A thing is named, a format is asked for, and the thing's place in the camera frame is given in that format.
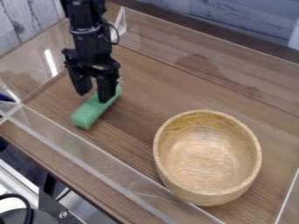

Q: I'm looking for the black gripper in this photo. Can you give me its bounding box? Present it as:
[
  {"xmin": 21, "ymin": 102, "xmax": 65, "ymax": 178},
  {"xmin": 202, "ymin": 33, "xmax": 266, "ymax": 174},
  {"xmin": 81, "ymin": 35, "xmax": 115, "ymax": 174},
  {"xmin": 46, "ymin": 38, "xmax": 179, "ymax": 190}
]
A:
[{"xmin": 62, "ymin": 27, "xmax": 121, "ymax": 103}]

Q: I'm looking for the green rectangular block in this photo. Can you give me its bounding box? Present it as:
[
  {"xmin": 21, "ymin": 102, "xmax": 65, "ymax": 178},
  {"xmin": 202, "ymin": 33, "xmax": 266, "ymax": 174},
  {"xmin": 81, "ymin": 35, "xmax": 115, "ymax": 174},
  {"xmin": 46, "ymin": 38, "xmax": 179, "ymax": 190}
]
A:
[{"xmin": 71, "ymin": 86, "xmax": 122, "ymax": 130}]

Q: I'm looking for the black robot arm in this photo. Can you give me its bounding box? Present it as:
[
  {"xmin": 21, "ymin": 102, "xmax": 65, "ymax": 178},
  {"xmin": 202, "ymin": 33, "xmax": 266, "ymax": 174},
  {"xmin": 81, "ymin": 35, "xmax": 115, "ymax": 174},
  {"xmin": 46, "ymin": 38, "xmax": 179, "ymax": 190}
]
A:
[{"xmin": 61, "ymin": 0, "xmax": 121, "ymax": 103}]

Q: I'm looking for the brown wooden bowl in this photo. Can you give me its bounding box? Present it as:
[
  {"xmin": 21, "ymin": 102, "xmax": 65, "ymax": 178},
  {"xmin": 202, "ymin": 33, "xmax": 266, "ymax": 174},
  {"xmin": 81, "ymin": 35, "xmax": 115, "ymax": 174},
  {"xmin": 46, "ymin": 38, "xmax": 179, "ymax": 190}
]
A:
[{"xmin": 154, "ymin": 109, "xmax": 264, "ymax": 207}]

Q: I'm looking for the blue object at left edge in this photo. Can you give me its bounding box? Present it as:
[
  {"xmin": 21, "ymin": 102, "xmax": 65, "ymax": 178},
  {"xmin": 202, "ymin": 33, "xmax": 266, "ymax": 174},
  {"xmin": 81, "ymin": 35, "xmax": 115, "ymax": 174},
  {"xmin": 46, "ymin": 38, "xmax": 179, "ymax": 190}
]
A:
[{"xmin": 0, "ymin": 93, "xmax": 15, "ymax": 102}]

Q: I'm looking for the black table leg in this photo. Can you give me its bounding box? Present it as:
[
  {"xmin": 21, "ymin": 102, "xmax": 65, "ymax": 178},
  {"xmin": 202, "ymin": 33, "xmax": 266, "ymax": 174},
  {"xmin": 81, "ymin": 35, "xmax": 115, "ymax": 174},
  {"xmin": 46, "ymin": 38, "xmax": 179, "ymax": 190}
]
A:
[{"xmin": 43, "ymin": 174, "xmax": 58, "ymax": 197}]

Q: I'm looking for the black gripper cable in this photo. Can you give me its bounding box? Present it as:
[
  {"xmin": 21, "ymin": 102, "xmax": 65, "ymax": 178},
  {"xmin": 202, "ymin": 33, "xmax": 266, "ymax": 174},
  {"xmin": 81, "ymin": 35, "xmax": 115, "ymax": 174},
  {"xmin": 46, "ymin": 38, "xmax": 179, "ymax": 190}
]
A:
[{"xmin": 99, "ymin": 20, "xmax": 122, "ymax": 46}]

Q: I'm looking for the clear acrylic enclosure wall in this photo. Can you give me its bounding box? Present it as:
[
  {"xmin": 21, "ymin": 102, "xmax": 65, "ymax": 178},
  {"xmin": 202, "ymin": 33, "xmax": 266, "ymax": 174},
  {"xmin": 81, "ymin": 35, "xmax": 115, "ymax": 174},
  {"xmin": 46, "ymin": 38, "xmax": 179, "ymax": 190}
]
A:
[{"xmin": 0, "ymin": 6, "xmax": 299, "ymax": 224}]

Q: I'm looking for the black cable on floor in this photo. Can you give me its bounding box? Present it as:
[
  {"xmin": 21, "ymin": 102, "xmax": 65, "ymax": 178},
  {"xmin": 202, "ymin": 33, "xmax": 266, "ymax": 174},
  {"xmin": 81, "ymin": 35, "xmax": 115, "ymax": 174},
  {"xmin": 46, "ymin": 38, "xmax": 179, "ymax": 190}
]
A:
[{"xmin": 0, "ymin": 192, "xmax": 35, "ymax": 224}]

